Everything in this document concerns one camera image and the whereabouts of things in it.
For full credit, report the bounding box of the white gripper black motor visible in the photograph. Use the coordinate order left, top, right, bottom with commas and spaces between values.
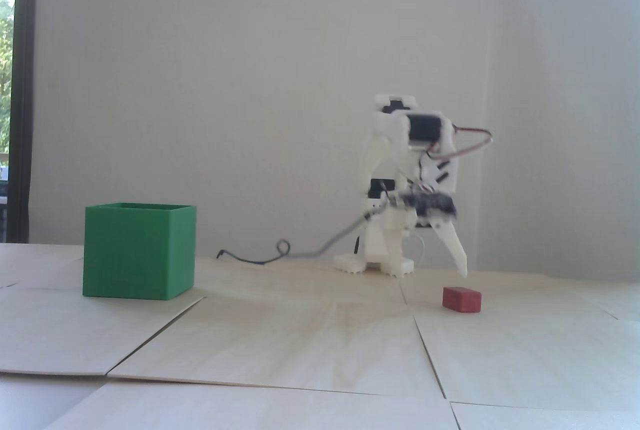
412, 202, 469, 279

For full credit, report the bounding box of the red block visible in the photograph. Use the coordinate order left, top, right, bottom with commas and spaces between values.
442, 286, 482, 314

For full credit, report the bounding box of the green box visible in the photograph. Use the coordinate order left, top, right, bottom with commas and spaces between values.
82, 203, 197, 301

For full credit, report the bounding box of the white magnetic board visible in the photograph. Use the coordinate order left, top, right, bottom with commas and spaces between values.
29, 0, 640, 281

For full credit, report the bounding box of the white power cable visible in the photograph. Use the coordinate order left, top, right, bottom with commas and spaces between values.
402, 231, 426, 269

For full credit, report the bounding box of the black wrist camera board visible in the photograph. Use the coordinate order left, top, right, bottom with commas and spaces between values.
392, 191, 458, 217

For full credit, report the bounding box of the black camera cable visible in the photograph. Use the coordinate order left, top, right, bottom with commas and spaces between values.
216, 197, 401, 265

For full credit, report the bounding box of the dark window frame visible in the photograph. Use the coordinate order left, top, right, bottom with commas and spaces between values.
6, 0, 39, 244

